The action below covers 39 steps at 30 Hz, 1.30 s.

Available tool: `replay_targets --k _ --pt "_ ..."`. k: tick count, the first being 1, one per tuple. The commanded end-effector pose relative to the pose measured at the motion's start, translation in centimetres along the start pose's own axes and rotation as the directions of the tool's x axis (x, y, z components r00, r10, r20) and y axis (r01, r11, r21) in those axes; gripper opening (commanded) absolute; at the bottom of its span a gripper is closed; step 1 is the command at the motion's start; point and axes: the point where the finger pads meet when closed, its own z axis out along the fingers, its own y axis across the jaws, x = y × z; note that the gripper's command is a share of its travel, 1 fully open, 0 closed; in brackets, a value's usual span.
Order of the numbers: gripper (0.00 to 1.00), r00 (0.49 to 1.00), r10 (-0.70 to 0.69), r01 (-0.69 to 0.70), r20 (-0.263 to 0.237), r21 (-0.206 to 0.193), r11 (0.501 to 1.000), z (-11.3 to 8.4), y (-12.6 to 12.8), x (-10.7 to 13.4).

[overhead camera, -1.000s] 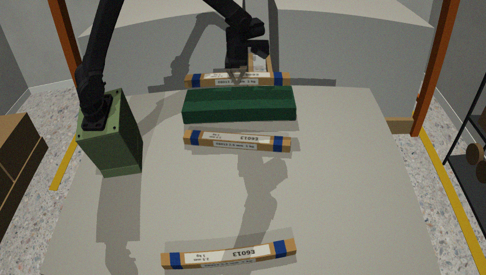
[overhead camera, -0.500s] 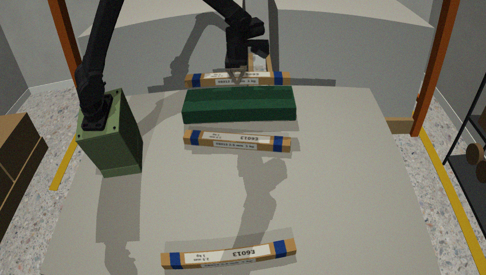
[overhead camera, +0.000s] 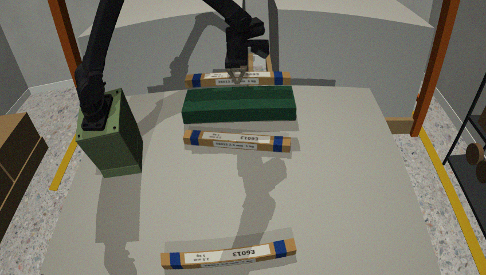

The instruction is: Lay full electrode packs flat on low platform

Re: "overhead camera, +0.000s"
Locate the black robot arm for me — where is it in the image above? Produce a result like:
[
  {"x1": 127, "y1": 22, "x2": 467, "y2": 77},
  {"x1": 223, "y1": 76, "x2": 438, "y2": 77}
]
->
[{"x1": 75, "y1": 0, "x2": 269, "y2": 131}]

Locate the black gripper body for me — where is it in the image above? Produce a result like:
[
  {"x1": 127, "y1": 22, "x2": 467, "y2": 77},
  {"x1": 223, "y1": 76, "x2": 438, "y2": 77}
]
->
[{"x1": 225, "y1": 42, "x2": 247, "y2": 69}]

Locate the tan cardboard pack with blue bands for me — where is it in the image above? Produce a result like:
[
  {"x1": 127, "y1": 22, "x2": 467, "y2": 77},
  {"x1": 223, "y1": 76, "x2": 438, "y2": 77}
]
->
[
  {"x1": 185, "y1": 72, "x2": 291, "y2": 88},
  {"x1": 183, "y1": 130, "x2": 291, "y2": 153},
  {"x1": 160, "y1": 238, "x2": 297, "y2": 269}
]

